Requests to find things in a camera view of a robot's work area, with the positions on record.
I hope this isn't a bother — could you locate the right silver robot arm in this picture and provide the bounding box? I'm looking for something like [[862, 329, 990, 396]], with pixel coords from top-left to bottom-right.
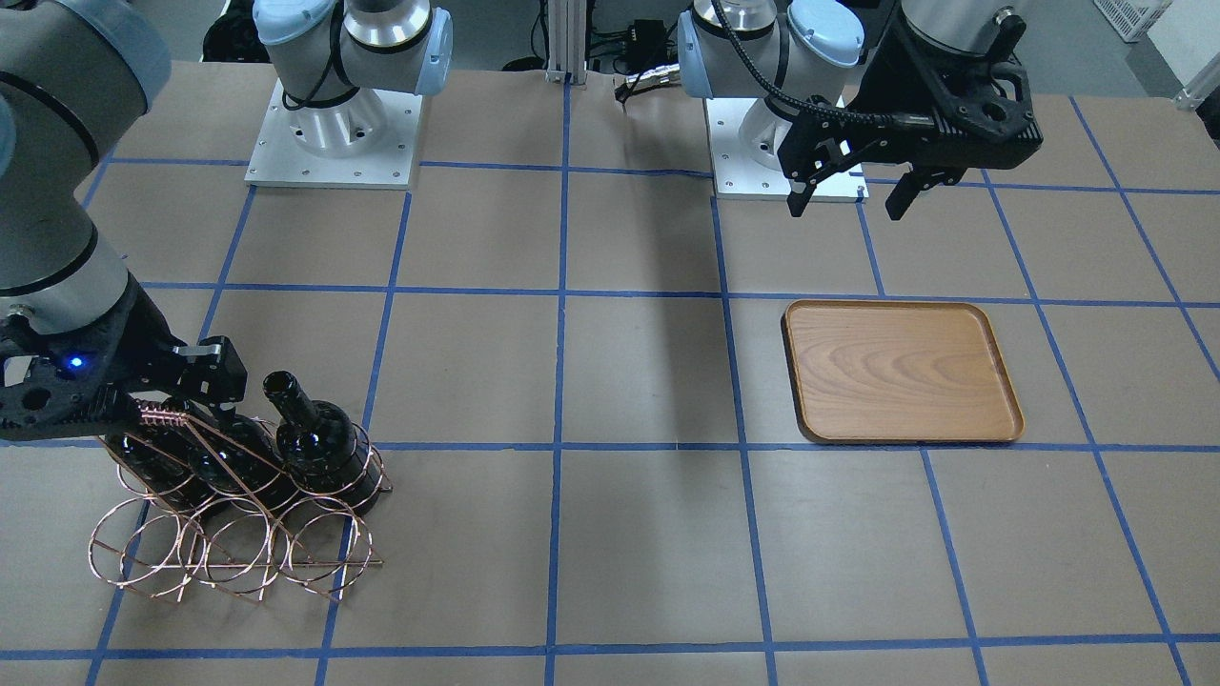
[[1, 1, 454, 442]]

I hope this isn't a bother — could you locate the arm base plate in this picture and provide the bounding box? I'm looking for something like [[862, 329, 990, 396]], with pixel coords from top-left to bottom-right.
[[245, 84, 425, 190], [703, 95, 869, 204]]

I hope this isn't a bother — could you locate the wooden tray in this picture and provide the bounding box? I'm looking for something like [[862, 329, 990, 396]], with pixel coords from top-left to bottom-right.
[[782, 299, 1026, 444]]

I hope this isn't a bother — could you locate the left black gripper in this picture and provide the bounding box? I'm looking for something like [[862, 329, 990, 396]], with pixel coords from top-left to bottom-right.
[[777, 9, 1042, 221]]

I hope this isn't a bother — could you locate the dark wine bottle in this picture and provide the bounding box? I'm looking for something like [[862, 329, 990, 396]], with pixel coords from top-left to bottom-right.
[[170, 398, 300, 514], [102, 427, 216, 515], [264, 371, 382, 516]]

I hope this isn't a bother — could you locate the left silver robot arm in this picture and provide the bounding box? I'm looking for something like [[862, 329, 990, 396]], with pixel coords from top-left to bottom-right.
[[677, 1, 1043, 220]]

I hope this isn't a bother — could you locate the copper wire bottle basket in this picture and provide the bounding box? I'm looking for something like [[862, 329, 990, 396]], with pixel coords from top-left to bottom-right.
[[87, 400, 386, 604]]

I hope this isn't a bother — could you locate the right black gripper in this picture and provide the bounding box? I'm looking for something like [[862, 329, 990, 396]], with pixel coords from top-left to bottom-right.
[[1, 281, 248, 439]]

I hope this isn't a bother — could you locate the aluminium frame post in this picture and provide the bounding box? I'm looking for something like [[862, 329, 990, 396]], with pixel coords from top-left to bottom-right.
[[545, 0, 592, 88]]

